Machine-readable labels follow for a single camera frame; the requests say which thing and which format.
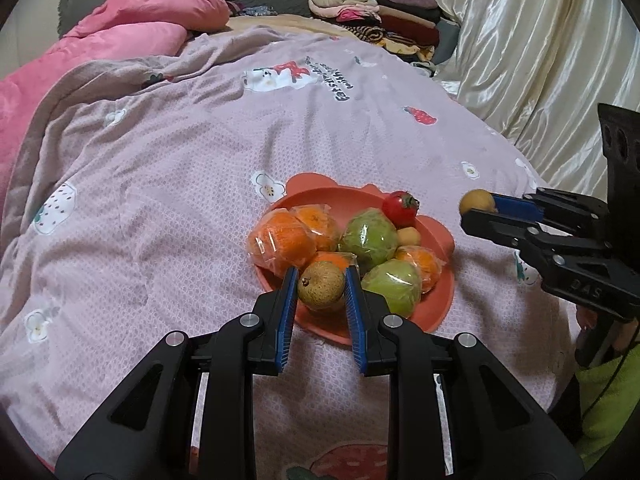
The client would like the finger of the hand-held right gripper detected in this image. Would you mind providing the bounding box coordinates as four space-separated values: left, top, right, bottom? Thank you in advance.
491 187 610 237
460 208 556 261

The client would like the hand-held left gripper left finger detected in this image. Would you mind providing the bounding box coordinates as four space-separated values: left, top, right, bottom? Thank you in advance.
55 266 301 480

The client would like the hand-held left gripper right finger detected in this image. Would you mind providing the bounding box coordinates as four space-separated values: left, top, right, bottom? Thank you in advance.
344 266 586 480

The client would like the plastic-wrapped green guava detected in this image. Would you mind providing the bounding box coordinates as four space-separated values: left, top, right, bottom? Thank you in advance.
360 258 423 320
338 210 401 271

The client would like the plastic-wrapped orange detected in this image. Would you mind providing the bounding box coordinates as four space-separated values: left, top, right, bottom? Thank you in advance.
395 245 446 295
246 208 317 277
305 250 357 281
292 203 340 253

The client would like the orange bear-shaped plate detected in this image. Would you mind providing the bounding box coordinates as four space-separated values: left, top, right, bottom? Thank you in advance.
252 172 457 346

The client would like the red tomato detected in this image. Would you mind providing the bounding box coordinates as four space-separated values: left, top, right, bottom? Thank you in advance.
382 190 421 228

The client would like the person's right forearm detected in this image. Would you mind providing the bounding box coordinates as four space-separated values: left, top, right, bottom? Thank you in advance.
575 345 640 471

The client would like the person's right hand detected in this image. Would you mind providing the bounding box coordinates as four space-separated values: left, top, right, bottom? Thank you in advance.
575 305 640 358

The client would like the cream satin curtain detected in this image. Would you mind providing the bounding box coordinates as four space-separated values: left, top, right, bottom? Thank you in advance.
430 0 640 201

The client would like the grey-blue cushion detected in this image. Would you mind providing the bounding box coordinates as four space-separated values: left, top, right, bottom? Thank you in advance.
435 22 463 63

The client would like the lilac strawberry-print quilt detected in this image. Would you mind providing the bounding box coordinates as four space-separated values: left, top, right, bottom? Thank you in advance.
0 22 581 480

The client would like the stack of folded clothes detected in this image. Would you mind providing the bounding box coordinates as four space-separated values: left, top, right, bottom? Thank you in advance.
307 0 458 78

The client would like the beige bed sheet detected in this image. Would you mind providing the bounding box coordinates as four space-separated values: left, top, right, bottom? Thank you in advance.
227 14 361 41

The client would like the dark patterned cloth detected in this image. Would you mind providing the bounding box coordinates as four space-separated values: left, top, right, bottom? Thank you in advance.
227 0 278 17

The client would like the pink fleece blanket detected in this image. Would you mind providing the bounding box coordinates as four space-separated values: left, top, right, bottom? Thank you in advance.
0 0 232 201

